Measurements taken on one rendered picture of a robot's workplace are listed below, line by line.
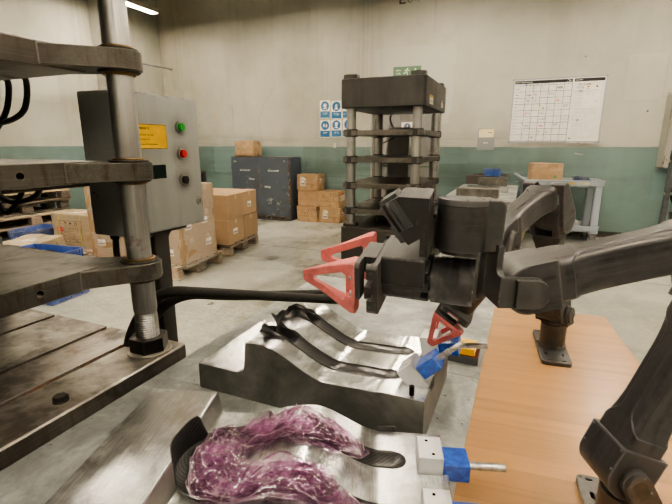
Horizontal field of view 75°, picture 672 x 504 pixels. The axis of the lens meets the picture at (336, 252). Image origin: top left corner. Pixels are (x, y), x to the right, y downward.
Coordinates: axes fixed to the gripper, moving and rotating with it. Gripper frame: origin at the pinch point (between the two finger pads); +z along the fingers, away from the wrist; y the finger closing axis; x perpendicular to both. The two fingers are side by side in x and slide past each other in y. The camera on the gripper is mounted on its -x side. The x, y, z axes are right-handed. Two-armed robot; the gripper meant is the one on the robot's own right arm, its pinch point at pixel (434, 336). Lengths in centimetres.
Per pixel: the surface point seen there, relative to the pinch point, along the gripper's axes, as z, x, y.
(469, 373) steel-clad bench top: 7.9, 12.7, -12.3
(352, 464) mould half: 8.6, -0.8, 34.5
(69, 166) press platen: 12, -85, 19
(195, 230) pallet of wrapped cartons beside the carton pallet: 193, -228, -267
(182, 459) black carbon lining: 21, -21, 44
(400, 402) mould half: 6.1, 1.0, 17.8
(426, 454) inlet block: 2.1, 6.9, 30.0
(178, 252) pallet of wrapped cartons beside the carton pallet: 211, -221, -245
